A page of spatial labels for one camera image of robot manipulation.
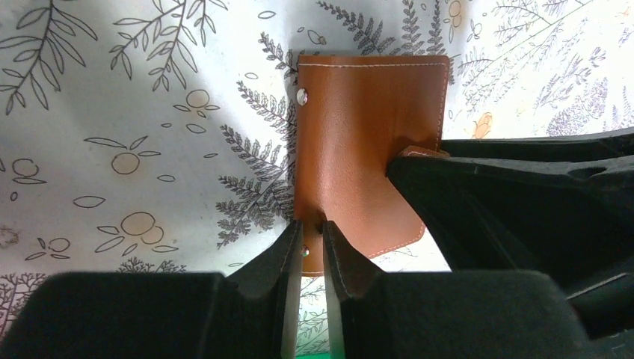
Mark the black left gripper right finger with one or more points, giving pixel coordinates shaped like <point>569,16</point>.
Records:
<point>462,314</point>

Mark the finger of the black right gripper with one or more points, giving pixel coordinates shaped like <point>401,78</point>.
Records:
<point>570,220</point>
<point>598,146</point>

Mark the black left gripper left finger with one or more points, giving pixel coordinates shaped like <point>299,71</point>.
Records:
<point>253,313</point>

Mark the brown leather card holder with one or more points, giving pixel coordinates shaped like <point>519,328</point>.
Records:
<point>355,115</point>

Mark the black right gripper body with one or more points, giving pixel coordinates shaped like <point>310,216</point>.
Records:
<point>604,300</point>

